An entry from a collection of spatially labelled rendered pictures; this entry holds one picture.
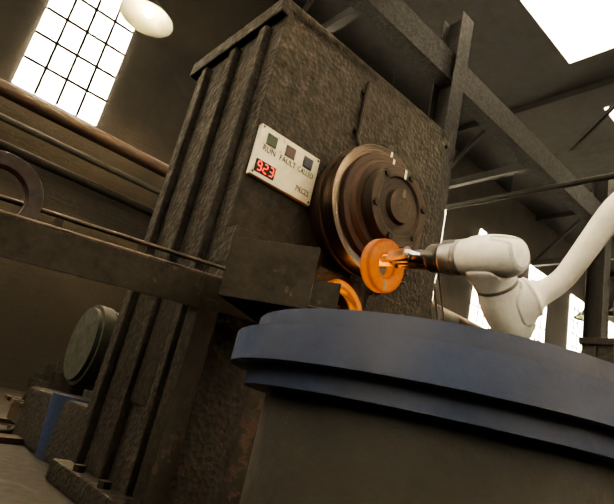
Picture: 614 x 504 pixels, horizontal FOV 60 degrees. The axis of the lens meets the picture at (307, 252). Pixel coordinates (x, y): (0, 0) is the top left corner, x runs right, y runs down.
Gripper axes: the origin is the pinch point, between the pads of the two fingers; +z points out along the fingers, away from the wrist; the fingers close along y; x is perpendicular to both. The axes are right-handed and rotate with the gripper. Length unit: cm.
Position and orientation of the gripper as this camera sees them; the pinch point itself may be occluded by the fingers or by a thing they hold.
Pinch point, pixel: (384, 260)
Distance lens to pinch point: 151.3
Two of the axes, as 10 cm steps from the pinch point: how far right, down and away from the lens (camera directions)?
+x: 2.5, -9.3, 2.6
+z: -6.4, 0.4, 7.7
